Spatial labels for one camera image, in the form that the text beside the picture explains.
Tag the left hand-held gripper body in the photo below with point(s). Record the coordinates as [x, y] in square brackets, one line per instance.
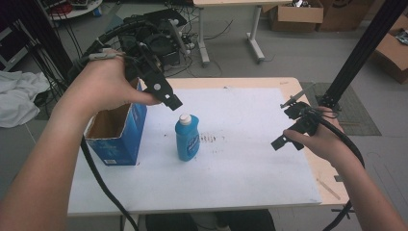
[150, 45]

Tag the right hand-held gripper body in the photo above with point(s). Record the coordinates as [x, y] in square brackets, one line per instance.
[303, 117]

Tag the blue bottle with white cap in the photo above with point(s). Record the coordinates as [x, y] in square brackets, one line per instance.
[187, 141]

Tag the blue cardboard box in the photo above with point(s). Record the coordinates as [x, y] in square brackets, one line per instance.
[125, 138]

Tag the person's right hand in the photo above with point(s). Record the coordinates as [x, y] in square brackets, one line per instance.
[324, 141]

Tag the person's left hand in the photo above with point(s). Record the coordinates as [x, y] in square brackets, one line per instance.
[102, 83]

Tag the light wooden table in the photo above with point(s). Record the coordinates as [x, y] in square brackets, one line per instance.
[288, 84]

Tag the grey floor mat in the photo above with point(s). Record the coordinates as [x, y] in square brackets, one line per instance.
[359, 118]

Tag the round white table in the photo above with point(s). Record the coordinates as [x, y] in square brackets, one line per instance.
[77, 9]

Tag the white-legged desk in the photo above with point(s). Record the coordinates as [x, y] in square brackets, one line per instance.
[253, 29]

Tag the brown cardboard box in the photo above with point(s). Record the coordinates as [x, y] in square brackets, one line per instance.
[346, 14]
[296, 16]
[393, 54]

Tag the black metal stand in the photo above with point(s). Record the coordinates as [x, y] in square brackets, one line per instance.
[362, 48]

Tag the white cloth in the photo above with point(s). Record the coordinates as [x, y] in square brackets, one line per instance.
[19, 96]

